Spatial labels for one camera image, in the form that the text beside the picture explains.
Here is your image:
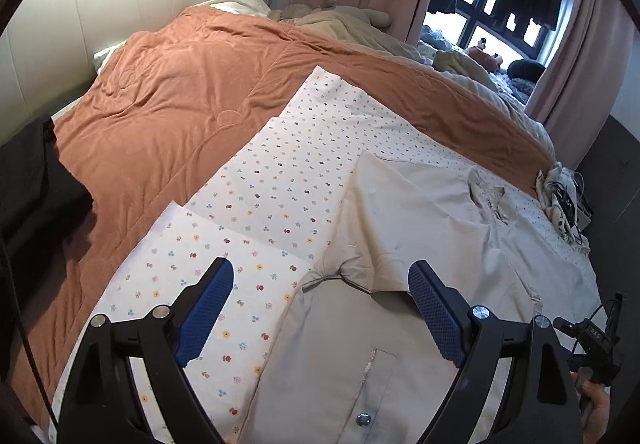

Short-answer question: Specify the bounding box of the heap of pale bedding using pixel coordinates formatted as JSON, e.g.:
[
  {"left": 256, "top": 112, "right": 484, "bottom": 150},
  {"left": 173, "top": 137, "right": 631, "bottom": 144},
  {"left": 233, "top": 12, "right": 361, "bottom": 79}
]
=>
[{"left": 419, "top": 26, "right": 542, "bottom": 107}]

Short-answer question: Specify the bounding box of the white pillow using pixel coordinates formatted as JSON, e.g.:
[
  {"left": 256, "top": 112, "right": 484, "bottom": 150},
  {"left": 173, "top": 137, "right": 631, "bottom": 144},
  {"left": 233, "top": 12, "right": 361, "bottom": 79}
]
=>
[{"left": 197, "top": 0, "right": 273, "bottom": 18}]

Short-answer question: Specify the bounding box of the orange comforter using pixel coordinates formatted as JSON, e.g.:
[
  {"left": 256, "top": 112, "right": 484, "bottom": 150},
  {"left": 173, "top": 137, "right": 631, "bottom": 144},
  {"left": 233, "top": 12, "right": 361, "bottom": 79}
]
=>
[{"left": 10, "top": 4, "right": 557, "bottom": 425}]

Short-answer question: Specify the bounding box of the white floral bed sheet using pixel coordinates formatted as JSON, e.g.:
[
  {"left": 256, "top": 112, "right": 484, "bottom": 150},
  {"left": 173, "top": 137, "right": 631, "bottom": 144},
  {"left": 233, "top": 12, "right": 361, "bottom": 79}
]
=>
[{"left": 50, "top": 66, "right": 601, "bottom": 444}]

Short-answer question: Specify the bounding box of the patterned cloth with cables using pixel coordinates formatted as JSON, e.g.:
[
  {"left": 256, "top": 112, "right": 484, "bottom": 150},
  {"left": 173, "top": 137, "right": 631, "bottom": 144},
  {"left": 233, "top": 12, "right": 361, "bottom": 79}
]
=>
[{"left": 535, "top": 163, "right": 597, "bottom": 245}]

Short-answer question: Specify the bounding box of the dark round cushion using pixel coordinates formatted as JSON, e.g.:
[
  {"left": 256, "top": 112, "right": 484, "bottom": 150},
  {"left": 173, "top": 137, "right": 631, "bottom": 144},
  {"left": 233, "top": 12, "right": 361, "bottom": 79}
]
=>
[{"left": 507, "top": 61, "right": 547, "bottom": 80}]

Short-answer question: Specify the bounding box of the person's right hand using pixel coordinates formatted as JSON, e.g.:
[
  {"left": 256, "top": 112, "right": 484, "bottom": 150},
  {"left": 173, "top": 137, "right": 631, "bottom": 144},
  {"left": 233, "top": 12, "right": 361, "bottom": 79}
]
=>
[{"left": 574, "top": 368, "right": 613, "bottom": 444}]

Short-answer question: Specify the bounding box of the small brown plush toy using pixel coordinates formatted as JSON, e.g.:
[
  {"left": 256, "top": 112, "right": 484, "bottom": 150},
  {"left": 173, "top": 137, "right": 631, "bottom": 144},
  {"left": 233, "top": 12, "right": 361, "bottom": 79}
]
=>
[{"left": 465, "top": 38, "right": 506, "bottom": 73}]

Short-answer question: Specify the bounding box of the beige garment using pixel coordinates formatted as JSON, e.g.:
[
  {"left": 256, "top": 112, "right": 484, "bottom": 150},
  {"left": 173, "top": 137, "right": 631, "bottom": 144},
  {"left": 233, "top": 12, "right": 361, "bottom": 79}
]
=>
[{"left": 235, "top": 151, "right": 603, "bottom": 444}]

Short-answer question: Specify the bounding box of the black cloth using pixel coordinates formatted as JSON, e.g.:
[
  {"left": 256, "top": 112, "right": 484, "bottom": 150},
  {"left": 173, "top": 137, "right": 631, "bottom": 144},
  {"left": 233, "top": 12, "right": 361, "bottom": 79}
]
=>
[{"left": 0, "top": 116, "right": 97, "bottom": 297}]

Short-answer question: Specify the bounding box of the beige plush toy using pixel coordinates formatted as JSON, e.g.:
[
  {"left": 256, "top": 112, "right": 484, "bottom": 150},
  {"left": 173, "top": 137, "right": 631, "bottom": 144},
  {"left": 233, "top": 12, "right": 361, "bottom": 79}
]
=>
[{"left": 277, "top": 0, "right": 392, "bottom": 30}]

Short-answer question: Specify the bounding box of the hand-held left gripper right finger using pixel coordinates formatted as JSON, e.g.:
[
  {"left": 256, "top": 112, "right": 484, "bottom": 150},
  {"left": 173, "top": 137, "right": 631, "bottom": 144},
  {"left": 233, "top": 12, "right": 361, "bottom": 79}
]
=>
[{"left": 407, "top": 260, "right": 586, "bottom": 444}]

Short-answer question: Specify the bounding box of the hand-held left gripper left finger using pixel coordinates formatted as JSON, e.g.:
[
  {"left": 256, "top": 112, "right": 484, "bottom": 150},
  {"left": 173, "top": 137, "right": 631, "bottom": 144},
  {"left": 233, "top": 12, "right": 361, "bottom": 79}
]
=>
[{"left": 56, "top": 257, "right": 236, "bottom": 444}]

